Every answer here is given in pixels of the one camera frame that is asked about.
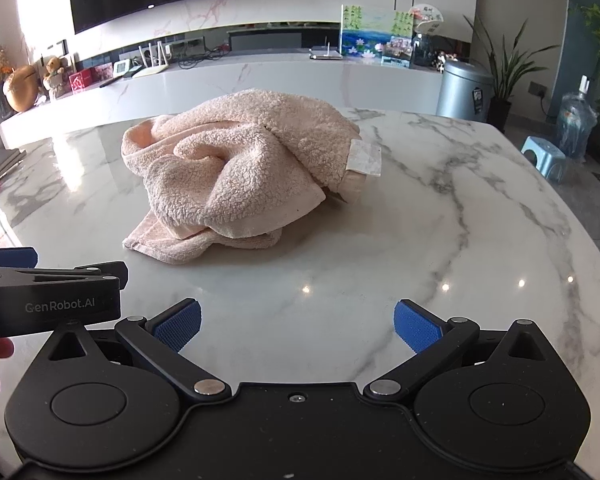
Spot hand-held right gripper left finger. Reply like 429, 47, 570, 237
45, 298, 232, 403

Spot dark glass jar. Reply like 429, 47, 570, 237
411, 34, 439, 67

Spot small photo card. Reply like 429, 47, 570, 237
381, 35, 414, 69

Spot white marble TV console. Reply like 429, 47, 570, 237
0, 50, 446, 148

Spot long-leaf potted plant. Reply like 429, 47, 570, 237
462, 12, 562, 134

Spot lotus pond painting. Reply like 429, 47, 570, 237
340, 4, 415, 60

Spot small figurines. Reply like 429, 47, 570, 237
430, 52, 462, 72

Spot grey set-top box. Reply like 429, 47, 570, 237
308, 44, 344, 61

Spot red box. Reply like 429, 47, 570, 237
69, 69, 101, 96

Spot white router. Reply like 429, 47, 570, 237
132, 42, 171, 79

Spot grey pedal trash can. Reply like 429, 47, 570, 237
435, 57, 496, 124

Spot blue water jug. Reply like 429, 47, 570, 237
554, 75, 599, 162

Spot light blue plastic stool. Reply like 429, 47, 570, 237
520, 135, 567, 184

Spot black cables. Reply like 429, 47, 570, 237
176, 42, 232, 69

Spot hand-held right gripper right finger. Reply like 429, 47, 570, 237
362, 299, 548, 402

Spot brown teddy bear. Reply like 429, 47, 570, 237
41, 55, 72, 99

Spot round paper fan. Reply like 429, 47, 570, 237
407, 4, 444, 36

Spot pink fluffy towel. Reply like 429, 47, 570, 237
121, 88, 383, 266

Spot orange gourd vase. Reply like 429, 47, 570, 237
2, 65, 41, 113

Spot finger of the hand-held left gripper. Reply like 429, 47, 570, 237
75, 261, 129, 292
0, 246, 39, 269

